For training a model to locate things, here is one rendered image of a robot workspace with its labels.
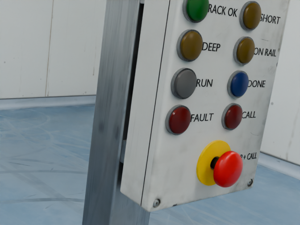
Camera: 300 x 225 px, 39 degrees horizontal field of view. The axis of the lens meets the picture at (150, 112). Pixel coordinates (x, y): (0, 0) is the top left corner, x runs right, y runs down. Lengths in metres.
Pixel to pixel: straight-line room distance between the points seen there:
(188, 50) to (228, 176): 0.14
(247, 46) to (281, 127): 3.22
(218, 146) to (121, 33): 0.16
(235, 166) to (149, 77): 0.13
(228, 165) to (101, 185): 0.15
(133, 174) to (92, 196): 0.09
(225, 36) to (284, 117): 3.22
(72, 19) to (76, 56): 0.41
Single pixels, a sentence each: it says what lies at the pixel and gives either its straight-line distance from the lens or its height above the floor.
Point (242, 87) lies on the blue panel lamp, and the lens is 0.46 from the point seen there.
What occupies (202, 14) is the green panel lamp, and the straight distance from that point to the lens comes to 0.40.
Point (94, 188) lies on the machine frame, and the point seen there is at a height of 0.88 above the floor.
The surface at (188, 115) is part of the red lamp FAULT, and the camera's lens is 0.41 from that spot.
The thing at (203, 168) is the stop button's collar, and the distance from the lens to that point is 0.46.
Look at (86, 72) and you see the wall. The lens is 4.99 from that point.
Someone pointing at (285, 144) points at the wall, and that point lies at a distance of 3.67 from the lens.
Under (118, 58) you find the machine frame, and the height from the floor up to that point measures 1.04.
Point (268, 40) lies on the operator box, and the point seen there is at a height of 1.08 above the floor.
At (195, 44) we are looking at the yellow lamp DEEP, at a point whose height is 1.07.
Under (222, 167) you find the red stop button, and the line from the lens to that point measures 0.44.
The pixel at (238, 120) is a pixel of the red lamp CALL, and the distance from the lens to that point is 0.47.
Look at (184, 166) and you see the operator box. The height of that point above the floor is 0.94.
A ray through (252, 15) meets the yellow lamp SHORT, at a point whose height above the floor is 1.10.
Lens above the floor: 1.08
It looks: 13 degrees down
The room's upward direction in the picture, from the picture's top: 8 degrees clockwise
